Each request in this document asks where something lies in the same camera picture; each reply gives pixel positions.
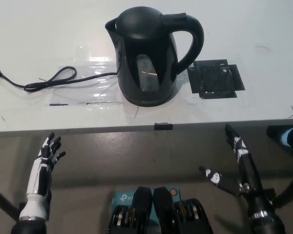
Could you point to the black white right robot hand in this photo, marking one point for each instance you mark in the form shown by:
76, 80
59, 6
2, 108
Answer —
249, 170

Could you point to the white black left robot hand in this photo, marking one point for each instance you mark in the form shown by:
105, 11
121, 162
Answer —
39, 170

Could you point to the black electric kettle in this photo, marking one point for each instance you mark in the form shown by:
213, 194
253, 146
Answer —
146, 36

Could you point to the black table leg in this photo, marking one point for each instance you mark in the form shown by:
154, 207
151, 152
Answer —
289, 190
2, 197

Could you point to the black and blue object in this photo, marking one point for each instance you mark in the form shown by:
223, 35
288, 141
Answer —
286, 136

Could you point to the short black tape strip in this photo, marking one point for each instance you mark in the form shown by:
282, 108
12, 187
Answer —
58, 104

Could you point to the clear plastic film sheet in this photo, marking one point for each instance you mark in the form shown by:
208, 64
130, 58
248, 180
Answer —
68, 96

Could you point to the teal tp-link box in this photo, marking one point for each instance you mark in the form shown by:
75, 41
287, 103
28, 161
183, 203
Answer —
122, 198

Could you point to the black tape square patch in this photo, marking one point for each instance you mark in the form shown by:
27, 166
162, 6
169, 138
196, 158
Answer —
217, 80

